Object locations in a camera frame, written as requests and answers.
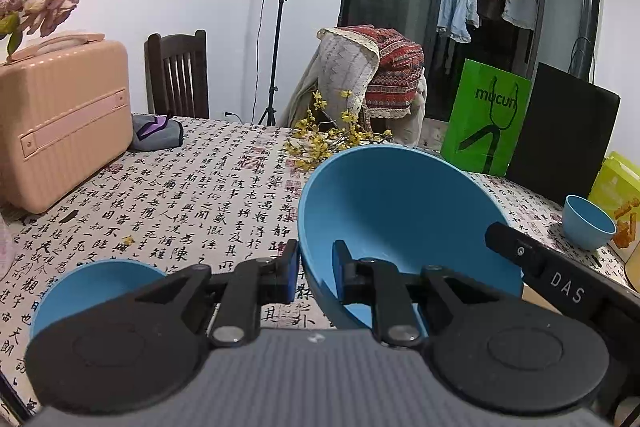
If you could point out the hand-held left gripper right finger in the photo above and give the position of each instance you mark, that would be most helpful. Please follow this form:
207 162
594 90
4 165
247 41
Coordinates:
340 274

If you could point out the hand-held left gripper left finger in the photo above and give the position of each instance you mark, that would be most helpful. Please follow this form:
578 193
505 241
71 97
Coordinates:
291 277

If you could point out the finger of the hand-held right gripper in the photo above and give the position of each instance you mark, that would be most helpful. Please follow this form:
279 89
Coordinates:
505 247

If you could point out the blue bowl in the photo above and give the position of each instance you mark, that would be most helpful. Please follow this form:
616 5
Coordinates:
400 197
587 219
85 287

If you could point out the yellow-green snack box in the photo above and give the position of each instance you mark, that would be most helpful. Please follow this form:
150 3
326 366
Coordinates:
615 182

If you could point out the black paper bag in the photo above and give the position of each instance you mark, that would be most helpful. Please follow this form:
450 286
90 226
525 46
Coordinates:
560 132

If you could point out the yellow flower branch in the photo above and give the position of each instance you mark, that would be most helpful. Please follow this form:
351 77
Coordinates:
320 142

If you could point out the green paper bag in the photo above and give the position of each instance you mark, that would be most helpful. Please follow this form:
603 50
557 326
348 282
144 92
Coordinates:
465 107

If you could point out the chair draped with patterned blankets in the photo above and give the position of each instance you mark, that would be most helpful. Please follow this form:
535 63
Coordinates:
305 97

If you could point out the grey and purple pouch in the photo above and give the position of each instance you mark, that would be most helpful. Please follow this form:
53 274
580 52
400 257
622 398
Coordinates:
160 137

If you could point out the white lace-edged cloth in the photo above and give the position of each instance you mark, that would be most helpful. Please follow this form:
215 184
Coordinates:
340 67

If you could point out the dark wooden chair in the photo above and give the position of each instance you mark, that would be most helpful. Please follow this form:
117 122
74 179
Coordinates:
175 77

